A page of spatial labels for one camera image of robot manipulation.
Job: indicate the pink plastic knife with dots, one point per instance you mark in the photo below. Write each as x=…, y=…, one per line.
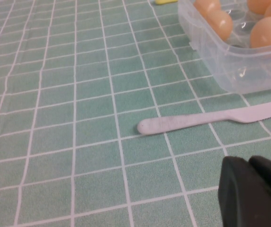
x=173, y=123

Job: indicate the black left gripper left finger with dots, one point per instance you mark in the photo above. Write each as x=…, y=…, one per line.
x=239, y=203

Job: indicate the green white checked tablecloth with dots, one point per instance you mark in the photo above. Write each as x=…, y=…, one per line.
x=78, y=118

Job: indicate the clear plastic egg box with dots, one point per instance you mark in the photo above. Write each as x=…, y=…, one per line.
x=244, y=71

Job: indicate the yellow plastic knife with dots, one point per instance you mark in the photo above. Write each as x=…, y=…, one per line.
x=164, y=2

